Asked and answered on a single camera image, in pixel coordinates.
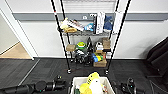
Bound open cardboard box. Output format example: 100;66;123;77
92;52;109;69

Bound yellow white bird plush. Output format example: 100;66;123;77
86;71;105;94

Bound flat printed picture box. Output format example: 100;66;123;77
68;18;86;32

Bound small white pack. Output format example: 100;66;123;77
95;41;105;51

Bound black pointed bag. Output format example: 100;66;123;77
86;36;95;55

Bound black wire shelf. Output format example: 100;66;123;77
49;0;131;75

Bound tall white box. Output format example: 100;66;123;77
94;11;106;36

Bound black toy heap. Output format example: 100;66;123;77
71;49;93;66

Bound white wall socket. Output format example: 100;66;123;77
82;15;89;21
89;13;98;18

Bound green yellow toy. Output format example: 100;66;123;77
75;41;87;51

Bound blue bag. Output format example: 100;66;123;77
103;14;115;34

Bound small blue toy pack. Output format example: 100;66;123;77
83;22;95;32

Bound small cardboard box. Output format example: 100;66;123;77
65;43;77;53

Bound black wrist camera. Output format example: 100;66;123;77
54;74;65;83
126;77;135;86

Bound large white box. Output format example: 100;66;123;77
112;11;124;35

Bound pale spotted woven basket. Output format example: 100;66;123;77
67;76;116;94

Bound stacked cardboard box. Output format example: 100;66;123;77
101;37;112;52

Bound white door frame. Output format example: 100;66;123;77
0;0;40;61

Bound blue yellow toy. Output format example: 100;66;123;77
91;52;103;64

